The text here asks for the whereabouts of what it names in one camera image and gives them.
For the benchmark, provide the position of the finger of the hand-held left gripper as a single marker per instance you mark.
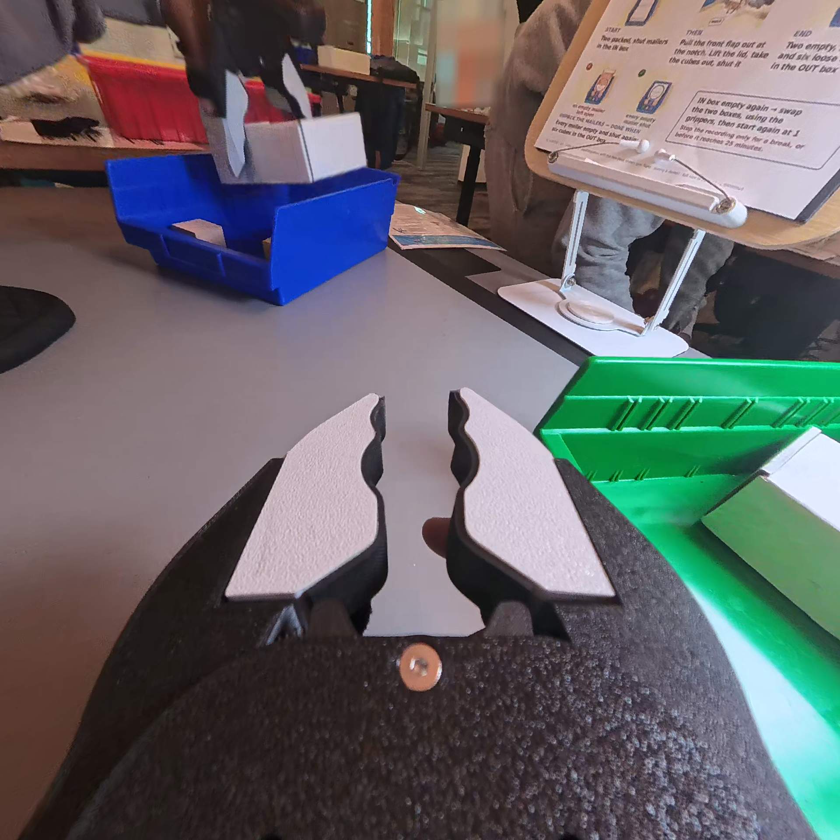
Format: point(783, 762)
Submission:
point(234, 124)
point(295, 88)

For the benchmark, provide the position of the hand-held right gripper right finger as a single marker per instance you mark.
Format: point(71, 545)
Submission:
point(525, 505)

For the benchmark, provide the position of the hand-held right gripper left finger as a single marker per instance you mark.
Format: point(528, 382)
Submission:
point(315, 505)

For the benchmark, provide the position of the white cardboard mailer box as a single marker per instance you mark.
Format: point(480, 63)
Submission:
point(774, 531)
point(328, 148)
point(200, 231)

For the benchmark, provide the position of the green plastic bin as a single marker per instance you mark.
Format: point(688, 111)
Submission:
point(630, 453)

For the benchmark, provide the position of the blue plastic bin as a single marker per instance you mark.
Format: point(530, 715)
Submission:
point(315, 229)

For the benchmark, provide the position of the person's left hand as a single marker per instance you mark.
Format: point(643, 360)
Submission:
point(190, 46)

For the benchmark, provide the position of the wooden office table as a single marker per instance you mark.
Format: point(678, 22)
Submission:
point(459, 113)
point(367, 73)

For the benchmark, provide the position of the red plastic bin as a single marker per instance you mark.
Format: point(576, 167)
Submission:
point(151, 98)

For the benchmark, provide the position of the dark cloth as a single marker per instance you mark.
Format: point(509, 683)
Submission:
point(65, 126)

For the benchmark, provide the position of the blue and white pamphlet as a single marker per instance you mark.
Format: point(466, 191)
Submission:
point(439, 229)

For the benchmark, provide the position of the person's pale shirt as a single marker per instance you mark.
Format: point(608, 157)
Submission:
point(46, 33)

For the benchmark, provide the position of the wooden document stand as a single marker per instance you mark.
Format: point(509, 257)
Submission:
point(531, 295)

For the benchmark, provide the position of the black textured mat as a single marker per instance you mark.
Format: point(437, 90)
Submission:
point(29, 325)

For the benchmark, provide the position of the printed instruction sheet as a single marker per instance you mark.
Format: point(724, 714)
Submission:
point(722, 65)

